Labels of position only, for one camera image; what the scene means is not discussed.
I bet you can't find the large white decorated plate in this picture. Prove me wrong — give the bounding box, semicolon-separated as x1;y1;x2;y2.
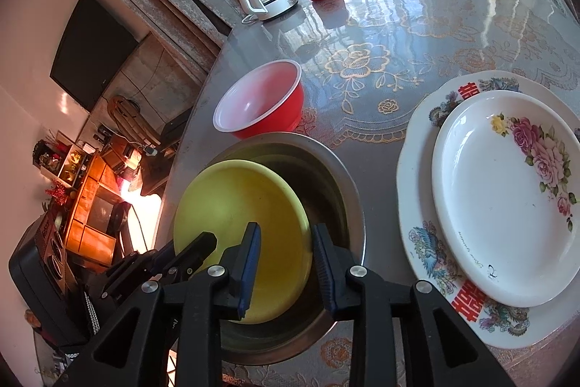
396;70;579;349

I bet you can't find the yellow bowl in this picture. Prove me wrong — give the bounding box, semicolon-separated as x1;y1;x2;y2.
173;159;312;324

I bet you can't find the stainless steel bowl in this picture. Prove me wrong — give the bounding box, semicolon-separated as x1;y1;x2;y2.
198;131;368;367

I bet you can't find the small white floral plate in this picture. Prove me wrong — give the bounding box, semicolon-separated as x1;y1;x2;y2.
432;90;579;308

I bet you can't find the wooden cabinet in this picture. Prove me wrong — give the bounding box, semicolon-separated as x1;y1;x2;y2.
64;153;124;267

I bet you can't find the red plastic bowl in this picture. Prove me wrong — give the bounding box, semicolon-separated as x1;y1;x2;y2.
212;60;305;139

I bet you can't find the black television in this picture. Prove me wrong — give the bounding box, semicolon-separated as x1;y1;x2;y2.
50;0;138;112

